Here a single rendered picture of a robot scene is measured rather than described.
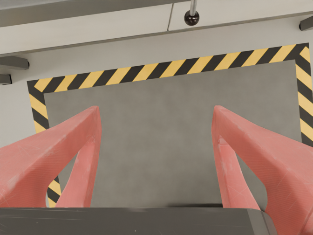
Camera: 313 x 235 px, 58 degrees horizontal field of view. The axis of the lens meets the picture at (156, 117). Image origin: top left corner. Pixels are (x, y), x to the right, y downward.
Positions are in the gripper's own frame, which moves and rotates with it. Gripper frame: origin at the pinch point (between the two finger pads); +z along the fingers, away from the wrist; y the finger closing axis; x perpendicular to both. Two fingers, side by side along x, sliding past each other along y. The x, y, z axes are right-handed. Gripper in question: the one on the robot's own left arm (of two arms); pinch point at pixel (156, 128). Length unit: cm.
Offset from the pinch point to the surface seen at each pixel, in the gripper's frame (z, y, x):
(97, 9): 24.9, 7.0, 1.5
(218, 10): 52, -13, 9
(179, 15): 51, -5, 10
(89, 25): 48, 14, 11
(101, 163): 76, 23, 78
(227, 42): 101, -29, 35
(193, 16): 15.3, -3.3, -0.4
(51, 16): 24.7, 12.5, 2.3
